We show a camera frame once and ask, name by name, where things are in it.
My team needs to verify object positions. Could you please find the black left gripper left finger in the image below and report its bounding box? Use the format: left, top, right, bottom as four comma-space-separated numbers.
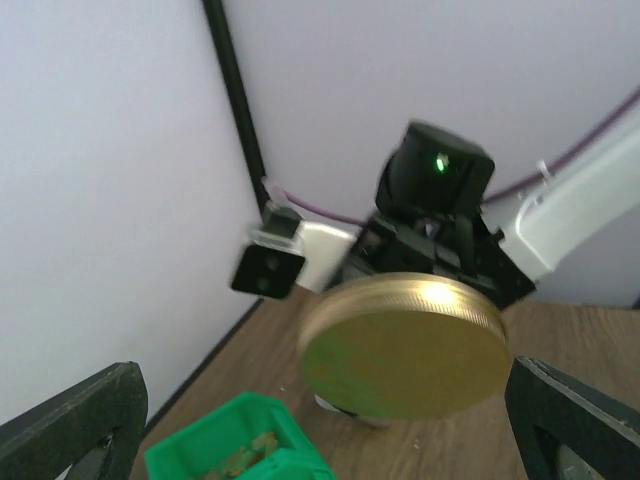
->
1, 362, 148, 479

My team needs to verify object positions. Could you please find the cream jar lid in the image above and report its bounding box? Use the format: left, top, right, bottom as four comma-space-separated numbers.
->
297, 272, 511, 420

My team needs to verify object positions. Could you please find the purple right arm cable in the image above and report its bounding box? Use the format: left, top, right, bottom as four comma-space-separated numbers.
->
261, 87, 640, 224

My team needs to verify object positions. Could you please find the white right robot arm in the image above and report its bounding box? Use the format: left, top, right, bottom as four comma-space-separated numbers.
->
319, 94, 639, 308

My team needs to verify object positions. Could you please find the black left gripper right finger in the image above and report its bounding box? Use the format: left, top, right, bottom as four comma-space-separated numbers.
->
504, 357, 639, 479

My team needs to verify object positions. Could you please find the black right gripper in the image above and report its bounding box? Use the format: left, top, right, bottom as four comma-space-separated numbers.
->
329, 212, 536, 310

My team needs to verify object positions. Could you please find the green bin with star candies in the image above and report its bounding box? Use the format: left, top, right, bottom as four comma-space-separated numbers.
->
144, 393, 335, 479

